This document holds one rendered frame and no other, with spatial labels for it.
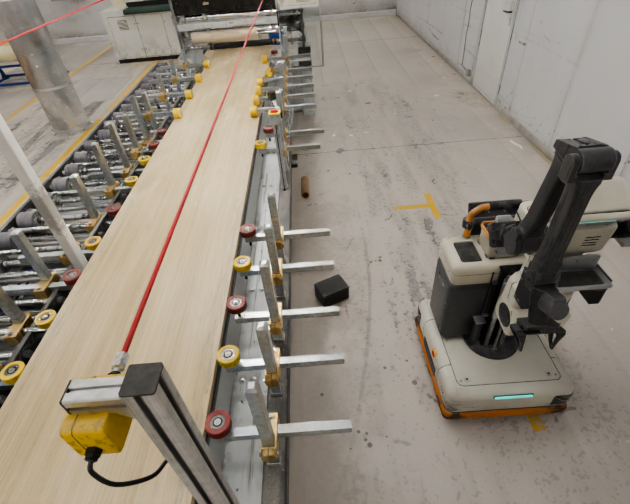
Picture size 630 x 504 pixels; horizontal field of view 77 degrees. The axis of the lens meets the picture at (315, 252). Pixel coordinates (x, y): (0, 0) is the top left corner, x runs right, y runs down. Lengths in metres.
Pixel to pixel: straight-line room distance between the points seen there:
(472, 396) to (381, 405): 0.50
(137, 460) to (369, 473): 1.19
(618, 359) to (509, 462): 0.98
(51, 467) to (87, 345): 0.45
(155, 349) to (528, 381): 1.72
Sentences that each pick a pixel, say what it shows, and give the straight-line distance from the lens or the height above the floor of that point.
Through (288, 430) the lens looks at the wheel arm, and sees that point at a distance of 1.39.
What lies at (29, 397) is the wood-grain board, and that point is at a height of 0.90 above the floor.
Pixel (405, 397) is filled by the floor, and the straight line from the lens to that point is 2.40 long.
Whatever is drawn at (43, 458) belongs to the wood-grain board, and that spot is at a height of 0.90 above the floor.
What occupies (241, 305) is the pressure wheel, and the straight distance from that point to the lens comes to 1.63.
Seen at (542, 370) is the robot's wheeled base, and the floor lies 0.28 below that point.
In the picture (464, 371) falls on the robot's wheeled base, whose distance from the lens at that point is 2.21.
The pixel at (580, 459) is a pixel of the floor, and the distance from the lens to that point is 2.50.
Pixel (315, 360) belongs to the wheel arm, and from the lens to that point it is 1.50.
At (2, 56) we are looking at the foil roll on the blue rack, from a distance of 9.77.
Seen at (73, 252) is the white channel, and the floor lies 0.95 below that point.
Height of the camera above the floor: 2.08
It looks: 40 degrees down
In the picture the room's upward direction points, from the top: 5 degrees counter-clockwise
